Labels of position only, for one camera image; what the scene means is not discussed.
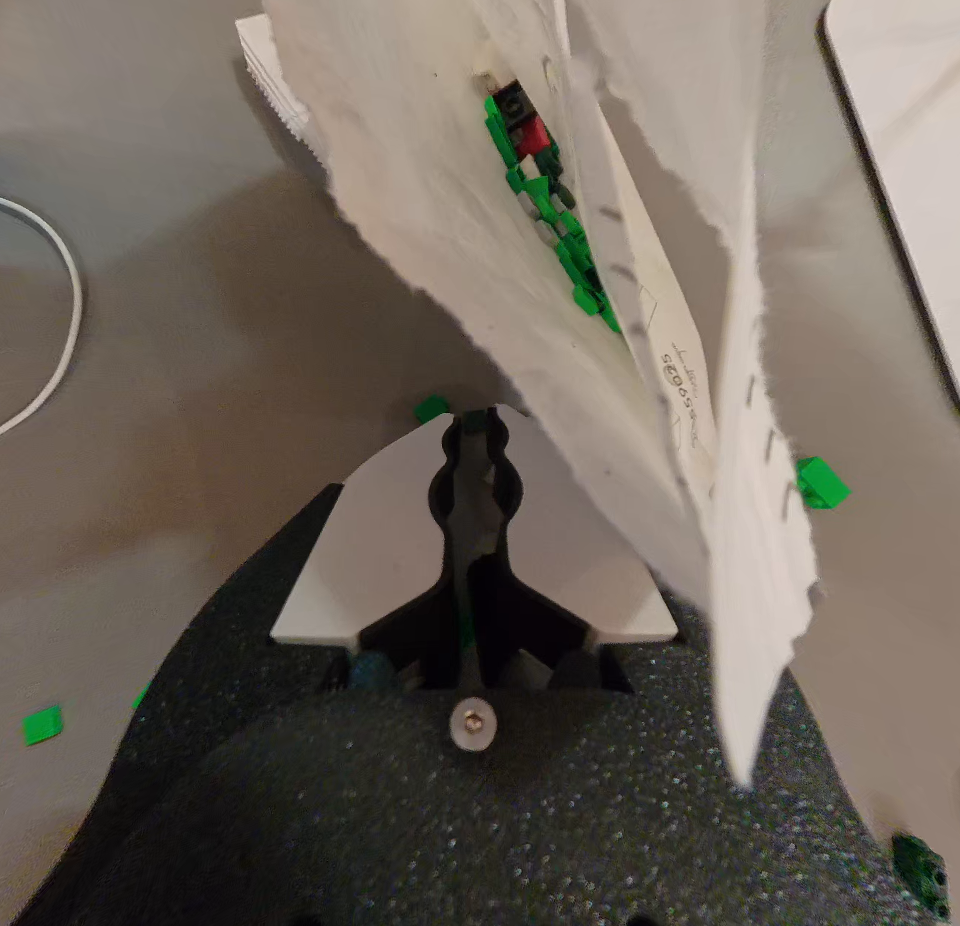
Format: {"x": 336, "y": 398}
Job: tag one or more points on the dark green small brick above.
{"x": 474, "y": 421}

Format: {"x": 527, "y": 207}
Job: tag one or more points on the folded white paper packet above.
{"x": 270, "y": 71}

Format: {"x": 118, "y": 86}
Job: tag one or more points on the white printed paper bag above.
{"x": 412, "y": 153}

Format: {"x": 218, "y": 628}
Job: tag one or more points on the white metal stand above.
{"x": 900, "y": 116}

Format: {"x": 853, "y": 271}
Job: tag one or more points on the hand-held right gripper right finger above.
{"x": 570, "y": 566}

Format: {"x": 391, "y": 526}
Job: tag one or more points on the dark green two-stud brick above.
{"x": 919, "y": 873}

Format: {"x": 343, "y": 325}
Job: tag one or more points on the green flat tile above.
{"x": 43, "y": 725}
{"x": 140, "y": 693}

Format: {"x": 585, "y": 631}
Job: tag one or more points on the grey desk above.
{"x": 187, "y": 341}

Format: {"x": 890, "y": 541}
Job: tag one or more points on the bunch of mixed coloured bricks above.
{"x": 577, "y": 258}

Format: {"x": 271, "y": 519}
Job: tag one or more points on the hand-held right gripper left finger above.
{"x": 360, "y": 558}

